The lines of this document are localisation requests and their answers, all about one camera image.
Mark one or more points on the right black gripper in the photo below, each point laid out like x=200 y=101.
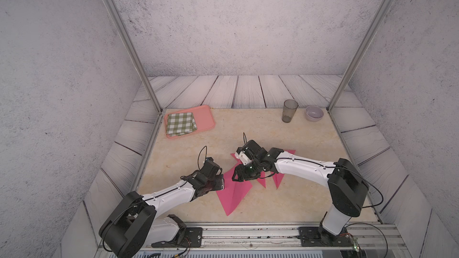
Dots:
x=241 y=175

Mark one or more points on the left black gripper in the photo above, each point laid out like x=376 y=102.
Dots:
x=219 y=180

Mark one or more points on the pink square paper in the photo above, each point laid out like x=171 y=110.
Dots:
x=279 y=177

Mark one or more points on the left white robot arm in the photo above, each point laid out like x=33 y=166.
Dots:
x=135 y=222

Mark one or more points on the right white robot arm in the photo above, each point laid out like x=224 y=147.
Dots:
x=347 y=188

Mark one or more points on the green checkered cloth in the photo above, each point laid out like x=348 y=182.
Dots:
x=179 y=124

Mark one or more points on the grey translucent cup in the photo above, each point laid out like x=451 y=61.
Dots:
x=289 y=108

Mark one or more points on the lilac bowl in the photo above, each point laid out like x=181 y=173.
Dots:
x=313 y=113

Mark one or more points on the front aluminium rail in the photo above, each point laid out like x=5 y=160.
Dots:
x=256 y=240

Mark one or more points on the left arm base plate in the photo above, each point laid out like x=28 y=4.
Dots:
x=189 y=237

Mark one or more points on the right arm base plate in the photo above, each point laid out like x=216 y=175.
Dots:
x=318 y=237

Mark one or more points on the left aluminium frame post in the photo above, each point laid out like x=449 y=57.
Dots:
x=134 y=57

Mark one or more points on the aluminium frame post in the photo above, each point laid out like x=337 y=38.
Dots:
x=366 y=41
x=134 y=57

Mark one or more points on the right aluminium frame post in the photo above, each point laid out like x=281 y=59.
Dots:
x=366 y=41

